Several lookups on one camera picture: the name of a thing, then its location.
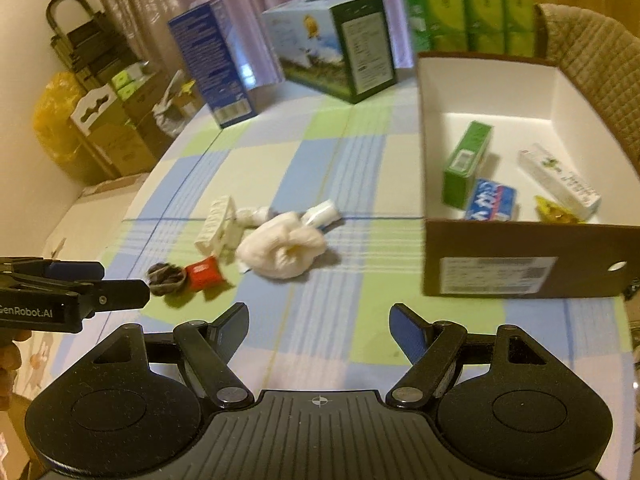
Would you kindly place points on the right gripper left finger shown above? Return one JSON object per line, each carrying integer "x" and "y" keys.
{"x": 206, "y": 350}

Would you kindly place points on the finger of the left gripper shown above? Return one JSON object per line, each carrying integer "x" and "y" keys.
{"x": 113, "y": 295}
{"x": 32, "y": 269}

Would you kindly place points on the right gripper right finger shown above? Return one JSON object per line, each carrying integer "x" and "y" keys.
{"x": 432, "y": 350}

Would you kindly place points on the dark brown fuzzy socks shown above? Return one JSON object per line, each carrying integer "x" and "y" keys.
{"x": 165, "y": 278}

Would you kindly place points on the red candy packet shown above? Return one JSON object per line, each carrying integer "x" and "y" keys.
{"x": 204, "y": 274}

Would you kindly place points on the white knitted sock bundle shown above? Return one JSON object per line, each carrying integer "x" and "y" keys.
{"x": 282, "y": 248}

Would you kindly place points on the white pill bottle yellow label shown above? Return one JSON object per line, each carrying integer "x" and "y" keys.
{"x": 253, "y": 217}

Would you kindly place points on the blue clear plastic box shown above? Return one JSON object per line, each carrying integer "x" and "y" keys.
{"x": 491, "y": 201}

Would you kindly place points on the green medicine box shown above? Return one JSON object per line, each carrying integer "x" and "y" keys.
{"x": 459, "y": 175}

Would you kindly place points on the yellow snack pouch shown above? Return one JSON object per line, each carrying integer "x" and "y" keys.
{"x": 553, "y": 213}

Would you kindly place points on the white medicine box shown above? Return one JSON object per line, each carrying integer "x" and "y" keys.
{"x": 568, "y": 188}

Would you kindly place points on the person's left hand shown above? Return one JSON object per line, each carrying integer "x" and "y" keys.
{"x": 10, "y": 361}

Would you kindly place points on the yellow plastic bag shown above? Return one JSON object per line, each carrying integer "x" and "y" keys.
{"x": 59, "y": 136}

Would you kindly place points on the plaid bed sheet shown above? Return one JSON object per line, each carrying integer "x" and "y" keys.
{"x": 327, "y": 329}

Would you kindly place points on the white plastic bag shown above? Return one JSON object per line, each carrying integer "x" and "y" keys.
{"x": 176, "y": 107}

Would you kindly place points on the blue milk carton box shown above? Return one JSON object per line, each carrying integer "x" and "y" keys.
{"x": 206, "y": 40}

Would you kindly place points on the brown cardboard shoe box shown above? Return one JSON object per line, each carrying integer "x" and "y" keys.
{"x": 528, "y": 103}

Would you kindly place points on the green cow milk box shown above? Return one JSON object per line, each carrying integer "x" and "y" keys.
{"x": 339, "y": 47}

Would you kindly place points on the green tissue pack bundle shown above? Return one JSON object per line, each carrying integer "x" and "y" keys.
{"x": 485, "y": 26}

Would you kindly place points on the quilted beige covered chair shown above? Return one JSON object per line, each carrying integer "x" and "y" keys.
{"x": 597, "y": 105}

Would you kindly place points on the cardboard box with handle cutout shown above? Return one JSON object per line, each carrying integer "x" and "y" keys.
{"x": 101, "y": 117}

